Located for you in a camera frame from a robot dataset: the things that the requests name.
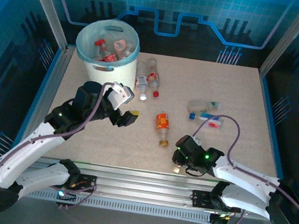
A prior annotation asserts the cloudy bottle green cap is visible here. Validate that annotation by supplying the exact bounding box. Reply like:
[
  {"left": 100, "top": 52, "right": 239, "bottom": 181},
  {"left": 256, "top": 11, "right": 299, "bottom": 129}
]
[{"left": 186, "top": 97, "right": 223, "bottom": 118}]

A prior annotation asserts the orange label gold cap bottle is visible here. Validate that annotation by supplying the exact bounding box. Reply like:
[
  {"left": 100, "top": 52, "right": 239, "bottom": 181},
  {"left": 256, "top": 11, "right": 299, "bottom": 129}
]
[{"left": 152, "top": 112, "right": 174, "bottom": 148}]

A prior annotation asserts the white plastic bin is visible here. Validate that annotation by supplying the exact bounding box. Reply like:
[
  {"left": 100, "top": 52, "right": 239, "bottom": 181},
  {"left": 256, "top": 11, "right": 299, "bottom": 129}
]
[{"left": 70, "top": 15, "right": 145, "bottom": 93}]

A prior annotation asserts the aluminium frame post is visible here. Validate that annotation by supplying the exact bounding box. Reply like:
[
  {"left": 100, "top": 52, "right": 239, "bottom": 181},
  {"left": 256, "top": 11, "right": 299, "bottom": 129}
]
[
  {"left": 259, "top": 0, "right": 299, "bottom": 83},
  {"left": 12, "top": 0, "right": 76, "bottom": 52}
]

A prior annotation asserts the pink label plastic bottle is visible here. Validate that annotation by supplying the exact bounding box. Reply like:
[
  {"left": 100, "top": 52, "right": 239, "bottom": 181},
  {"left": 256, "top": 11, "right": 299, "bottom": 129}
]
[{"left": 111, "top": 38, "right": 127, "bottom": 53}]

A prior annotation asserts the orange connector wire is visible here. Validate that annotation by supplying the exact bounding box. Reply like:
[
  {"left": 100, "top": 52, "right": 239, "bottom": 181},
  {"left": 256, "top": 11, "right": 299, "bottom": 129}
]
[{"left": 71, "top": 179, "right": 88, "bottom": 190}]

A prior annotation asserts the clear bottle red-white label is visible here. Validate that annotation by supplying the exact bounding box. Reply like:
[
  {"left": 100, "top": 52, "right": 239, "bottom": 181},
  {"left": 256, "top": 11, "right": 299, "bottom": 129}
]
[{"left": 142, "top": 57, "right": 165, "bottom": 99}]

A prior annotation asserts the black control box green light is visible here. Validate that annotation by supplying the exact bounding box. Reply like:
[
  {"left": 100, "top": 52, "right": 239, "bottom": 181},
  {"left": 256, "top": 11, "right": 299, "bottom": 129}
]
[{"left": 55, "top": 185, "right": 78, "bottom": 210}]

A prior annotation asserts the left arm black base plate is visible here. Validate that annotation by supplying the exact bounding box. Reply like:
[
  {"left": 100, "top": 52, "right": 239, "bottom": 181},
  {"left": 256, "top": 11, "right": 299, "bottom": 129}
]
[{"left": 66, "top": 172, "right": 98, "bottom": 194}]

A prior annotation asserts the thin black wire loop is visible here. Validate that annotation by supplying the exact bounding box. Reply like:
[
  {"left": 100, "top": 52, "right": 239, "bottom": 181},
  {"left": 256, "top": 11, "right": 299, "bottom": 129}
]
[{"left": 184, "top": 166, "right": 207, "bottom": 179}]

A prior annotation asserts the light blue bin liner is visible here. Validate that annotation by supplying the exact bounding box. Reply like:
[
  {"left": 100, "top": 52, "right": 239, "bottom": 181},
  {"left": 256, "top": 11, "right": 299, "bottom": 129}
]
[{"left": 73, "top": 15, "right": 145, "bottom": 71}]

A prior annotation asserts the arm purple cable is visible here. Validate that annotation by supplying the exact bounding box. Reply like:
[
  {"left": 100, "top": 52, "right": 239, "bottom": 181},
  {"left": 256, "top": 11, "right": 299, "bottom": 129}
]
[
  {"left": 0, "top": 67, "right": 113, "bottom": 224},
  {"left": 179, "top": 111, "right": 299, "bottom": 224}
]

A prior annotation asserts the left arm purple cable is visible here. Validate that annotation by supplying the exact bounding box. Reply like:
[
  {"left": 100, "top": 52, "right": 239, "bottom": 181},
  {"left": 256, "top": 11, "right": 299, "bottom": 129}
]
[{"left": 0, "top": 67, "right": 113, "bottom": 224}]

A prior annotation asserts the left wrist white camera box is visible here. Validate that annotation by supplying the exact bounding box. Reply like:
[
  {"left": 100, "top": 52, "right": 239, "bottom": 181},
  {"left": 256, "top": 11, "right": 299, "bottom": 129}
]
[{"left": 105, "top": 81, "right": 137, "bottom": 113}]

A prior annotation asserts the clear bottle white cap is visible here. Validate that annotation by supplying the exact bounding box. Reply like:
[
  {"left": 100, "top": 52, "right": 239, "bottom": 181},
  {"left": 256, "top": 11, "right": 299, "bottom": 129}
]
[{"left": 132, "top": 61, "right": 153, "bottom": 101}]

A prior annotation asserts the slotted grey cable duct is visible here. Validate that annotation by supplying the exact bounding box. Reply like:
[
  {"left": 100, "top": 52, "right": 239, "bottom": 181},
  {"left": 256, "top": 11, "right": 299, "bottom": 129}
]
[{"left": 23, "top": 185, "right": 216, "bottom": 224}]

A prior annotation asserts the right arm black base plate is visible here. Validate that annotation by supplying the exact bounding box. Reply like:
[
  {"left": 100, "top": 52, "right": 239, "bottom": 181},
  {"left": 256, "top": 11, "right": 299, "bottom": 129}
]
[{"left": 190, "top": 189, "right": 243, "bottom": 215}]

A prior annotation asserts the aluminium mounting rail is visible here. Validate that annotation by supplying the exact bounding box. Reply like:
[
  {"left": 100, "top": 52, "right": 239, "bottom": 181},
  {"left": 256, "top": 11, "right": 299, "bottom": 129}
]
[{"left": 0, "top": 151, "right": 296, "bottom": 223}]

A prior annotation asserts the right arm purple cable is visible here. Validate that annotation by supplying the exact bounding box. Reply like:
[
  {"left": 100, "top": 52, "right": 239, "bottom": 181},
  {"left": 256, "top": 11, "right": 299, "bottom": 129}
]
[{"left": 179, "top": 111, "right": 299, "bottom": 224}]

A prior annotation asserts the blue table edge strip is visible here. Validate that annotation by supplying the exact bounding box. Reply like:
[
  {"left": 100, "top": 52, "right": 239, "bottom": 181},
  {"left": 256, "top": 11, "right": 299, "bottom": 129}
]
[{"left": 243, "top": 74, "right": 299, "bottom": 200}]

